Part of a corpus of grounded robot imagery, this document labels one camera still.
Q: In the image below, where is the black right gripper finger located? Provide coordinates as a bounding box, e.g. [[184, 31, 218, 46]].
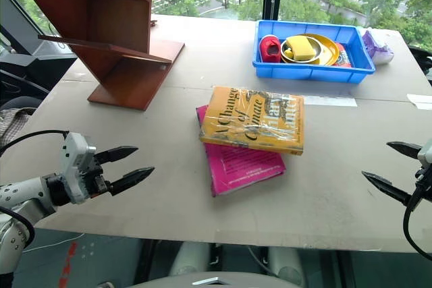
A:
[[361, 170, 413, 206], [386, 141, 423, 161]]

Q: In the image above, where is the yellow wrapped book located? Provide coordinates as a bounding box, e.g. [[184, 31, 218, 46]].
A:
[[198, 86, 306, 157]]

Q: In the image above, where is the long white tape strip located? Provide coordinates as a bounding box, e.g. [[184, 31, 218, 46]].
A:
[[302, 94, 358, 108]]

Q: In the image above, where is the grey robot torso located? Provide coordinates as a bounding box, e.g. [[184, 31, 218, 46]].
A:
[[130, 270, 304, 288]]

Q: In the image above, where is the yellow sponge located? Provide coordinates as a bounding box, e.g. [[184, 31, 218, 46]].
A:
[[290, 35, 317, 61]]

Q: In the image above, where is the yellow bowl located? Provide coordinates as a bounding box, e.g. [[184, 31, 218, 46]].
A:
[[280, 32, 340, 67]]

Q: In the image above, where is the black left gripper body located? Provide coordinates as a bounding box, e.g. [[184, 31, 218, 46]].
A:
[[88, 165, 113, 199]]

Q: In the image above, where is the silver metal bowl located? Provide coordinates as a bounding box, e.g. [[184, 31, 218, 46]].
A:
[[280, 36, 325, 65]]

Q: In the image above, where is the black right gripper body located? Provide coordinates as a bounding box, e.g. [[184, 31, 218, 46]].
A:
[[414, 164, 432, 198]]

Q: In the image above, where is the blue plastic bin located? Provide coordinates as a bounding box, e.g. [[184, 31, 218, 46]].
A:
[[252, 19, 377, 84]]

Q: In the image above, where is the purple and white bag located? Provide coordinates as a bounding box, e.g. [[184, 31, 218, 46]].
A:
[[361, 27, 396, 66]]

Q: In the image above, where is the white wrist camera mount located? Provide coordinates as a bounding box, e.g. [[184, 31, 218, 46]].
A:
[[59, 132, 103, 206], [416, 139, 432, 168]]

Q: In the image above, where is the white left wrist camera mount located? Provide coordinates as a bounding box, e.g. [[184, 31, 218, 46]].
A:
[[59, 132, 103, 206]]

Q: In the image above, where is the black chair by window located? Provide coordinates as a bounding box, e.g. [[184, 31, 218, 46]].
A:
[[408, 44, 432, 87]]

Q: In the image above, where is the red snack packet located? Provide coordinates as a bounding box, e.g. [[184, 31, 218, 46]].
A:
[[331, 42, 353, 68]]

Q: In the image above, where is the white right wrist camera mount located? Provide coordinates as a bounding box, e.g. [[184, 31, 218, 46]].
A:
[[416, 139, 432, 168]]

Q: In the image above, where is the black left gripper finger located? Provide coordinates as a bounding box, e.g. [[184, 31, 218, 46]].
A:
[[93, 146, 140, 165], [109, 166, 156, 197]]

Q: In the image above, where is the checkered cloth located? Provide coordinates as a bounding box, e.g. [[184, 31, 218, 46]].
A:
[[0, 107, 37, 149]]

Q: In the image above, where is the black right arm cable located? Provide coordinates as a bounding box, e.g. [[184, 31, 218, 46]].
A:
[[402, 185, 432, 258]]

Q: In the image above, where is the short white tape strip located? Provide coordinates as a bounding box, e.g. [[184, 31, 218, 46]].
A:
[[406, 93, 432, 111]]

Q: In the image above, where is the brown wooden bookshelf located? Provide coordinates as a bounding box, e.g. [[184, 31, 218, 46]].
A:
[[7, 0, 186, 112]]

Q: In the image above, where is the black office chair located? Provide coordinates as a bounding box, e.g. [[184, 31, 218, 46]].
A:
[[0, 55, 78, 111]]

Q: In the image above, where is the white floor cable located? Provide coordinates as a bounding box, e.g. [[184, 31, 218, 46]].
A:
[[22, 231, 86, 254]]

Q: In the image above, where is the pink book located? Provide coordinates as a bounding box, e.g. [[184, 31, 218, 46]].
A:
[[195, 105, 288, 198]]

